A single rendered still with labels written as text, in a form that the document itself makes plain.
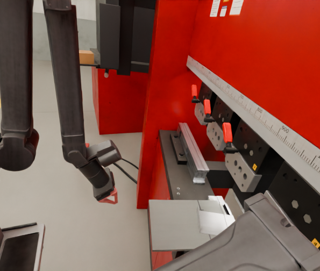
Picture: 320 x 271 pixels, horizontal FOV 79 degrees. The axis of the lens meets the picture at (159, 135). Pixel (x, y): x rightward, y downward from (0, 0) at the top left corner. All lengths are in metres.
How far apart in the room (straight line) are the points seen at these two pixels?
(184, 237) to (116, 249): 1.16
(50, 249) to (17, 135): 1.40
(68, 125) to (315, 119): 0.52
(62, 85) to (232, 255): 0.44
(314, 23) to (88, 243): 1.78
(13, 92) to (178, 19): 0.97
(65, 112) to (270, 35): 0.53
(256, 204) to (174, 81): 1.14
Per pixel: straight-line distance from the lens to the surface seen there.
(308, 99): 0.46
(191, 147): 1.12
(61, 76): 0.49
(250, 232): 0.23
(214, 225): 0.73
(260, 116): 0.56
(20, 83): 0.51
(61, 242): 1.87
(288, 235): 0.23
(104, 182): 0.66
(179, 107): 1.38
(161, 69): 1.28
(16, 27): 0.48
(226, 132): 0.62
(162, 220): 0.70
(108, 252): 1.78
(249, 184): 0.58
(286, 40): 0.55
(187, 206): 0.75
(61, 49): 0.48
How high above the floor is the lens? 1.56
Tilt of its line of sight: 30 degrees down
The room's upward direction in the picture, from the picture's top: 9 degrees clockwise
